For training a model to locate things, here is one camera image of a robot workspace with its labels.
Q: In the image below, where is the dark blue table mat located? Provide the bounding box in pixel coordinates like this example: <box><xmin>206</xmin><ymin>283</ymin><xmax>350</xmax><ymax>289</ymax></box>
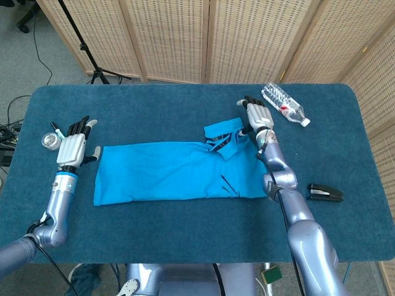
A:
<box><xmin>0</xmin><ymin>83</ymin><xmax>395</xmax><ymax>265</ymax></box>

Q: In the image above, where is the clear plastic water bottle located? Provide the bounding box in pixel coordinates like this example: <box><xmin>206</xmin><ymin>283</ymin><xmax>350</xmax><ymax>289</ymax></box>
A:
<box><xmin>261</xmin><ymin>82</ymin><xmax>311</xmax><ymax>128</ymax></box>

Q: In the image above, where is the round clear container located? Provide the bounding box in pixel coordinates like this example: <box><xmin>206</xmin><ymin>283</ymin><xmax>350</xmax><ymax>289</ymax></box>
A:
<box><xmin>41</xmin><ymin>132</ymin><xmax>62</xmax><ymax>151</ymax></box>

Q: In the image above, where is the blue printed T-shirt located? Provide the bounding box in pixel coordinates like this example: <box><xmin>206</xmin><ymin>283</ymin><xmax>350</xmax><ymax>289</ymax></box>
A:
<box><xmin>93</xmin><ymin>116</ymin><xmax>269</xmax><ymax>207</ymax></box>

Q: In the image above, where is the black tripod stand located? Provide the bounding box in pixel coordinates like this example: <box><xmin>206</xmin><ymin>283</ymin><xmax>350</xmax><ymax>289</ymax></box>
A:
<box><xmin>57</xmin><ymin>0</ymin><xmax>132</xmax><ymax>84</ymax></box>

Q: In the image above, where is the green yellow sponge block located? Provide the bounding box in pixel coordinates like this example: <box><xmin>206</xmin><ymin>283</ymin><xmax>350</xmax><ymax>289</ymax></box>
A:
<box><xmin>260</xmin><ymin>265</ymin><xmax>283</xmax><ymax>285</ymax></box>

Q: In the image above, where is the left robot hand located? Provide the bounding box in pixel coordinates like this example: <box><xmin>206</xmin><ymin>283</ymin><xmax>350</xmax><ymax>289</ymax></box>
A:
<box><xmin>56</xmin><ymin>115</ymin><xmax>102</xmax><ymax>170</ymax></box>

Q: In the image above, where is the black floor cable bundle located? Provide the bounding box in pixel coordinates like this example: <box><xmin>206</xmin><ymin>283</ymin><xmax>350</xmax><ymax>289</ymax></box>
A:
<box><xmin>0</xmin><ymin>121</ymin><xmax>24</xmax><ymax>166</ymax></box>

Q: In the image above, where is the thin blue cable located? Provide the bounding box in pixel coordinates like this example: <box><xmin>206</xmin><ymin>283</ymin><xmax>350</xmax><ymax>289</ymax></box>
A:
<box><xmin>341</xmin><ymin>261</ymin><xmax>353</xmax><ymax>284</ymax></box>

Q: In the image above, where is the silver metal tube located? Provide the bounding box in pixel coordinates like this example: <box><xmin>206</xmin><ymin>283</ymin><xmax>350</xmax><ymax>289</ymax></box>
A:
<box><xmin>262</xmin><ymin>261</ymin><xmax>275</xmax><ymax>296</ymax></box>

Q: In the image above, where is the blue-grey robot torso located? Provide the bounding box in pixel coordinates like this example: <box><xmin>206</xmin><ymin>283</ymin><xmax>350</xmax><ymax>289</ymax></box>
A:
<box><xmin>125</xmin><ymin>263</ymin><xmax>257</xmax><ymax>296</ymax></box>

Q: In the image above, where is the blue jeans leg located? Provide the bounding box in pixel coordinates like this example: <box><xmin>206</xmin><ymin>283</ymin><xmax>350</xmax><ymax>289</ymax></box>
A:
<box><xmin>67</xmin><ymin>263</ymin><xmax>102</xmax><ymax>296</ymax></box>

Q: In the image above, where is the black stapler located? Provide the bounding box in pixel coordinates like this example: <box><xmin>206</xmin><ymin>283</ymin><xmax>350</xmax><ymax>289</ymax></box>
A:
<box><xmin>306</xmin><ymin>183</ymin><xmax>344</xmax><ymax>204</ymax></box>

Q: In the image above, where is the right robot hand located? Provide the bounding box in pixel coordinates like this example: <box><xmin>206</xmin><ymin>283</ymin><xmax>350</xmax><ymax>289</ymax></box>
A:
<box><xmin>236</xmin><ymin>94</ymin><xmax>275</xmax><ymax>136</ymax></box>

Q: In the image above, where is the green white marker pen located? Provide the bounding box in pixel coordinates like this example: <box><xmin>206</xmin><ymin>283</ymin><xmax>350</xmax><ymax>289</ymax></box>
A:
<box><xmin>50</xmin><ymin>121</ymin><xmax>66</xmax><ymax>142</ymax></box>

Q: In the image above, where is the wicker folding screen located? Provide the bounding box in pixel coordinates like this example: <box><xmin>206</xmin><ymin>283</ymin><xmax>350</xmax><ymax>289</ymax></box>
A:
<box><xmin>36</xmin><ymin>0</ymin><xmax>395</xmax><ymax>296</ymax></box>

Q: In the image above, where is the thick black torso cable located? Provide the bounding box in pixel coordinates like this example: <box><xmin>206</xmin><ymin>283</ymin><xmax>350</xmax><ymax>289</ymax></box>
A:
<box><xmin>212</xmin><ymin>263</ymin><xmax>223</xmax><ymax>296</ymax></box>

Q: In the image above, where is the black office chair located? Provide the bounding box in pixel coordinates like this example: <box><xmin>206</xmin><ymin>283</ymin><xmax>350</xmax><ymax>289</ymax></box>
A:
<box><xmin>17</xmin><ymin>0</ymin><xmax>41</xmax><ymax>33</ymax></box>

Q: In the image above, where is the white perforated plate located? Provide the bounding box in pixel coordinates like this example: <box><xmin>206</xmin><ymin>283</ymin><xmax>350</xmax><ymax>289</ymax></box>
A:
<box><xmin>119</xmin><ymin>279</ymin><xmax>140</xmax><ymax>296</ymax></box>

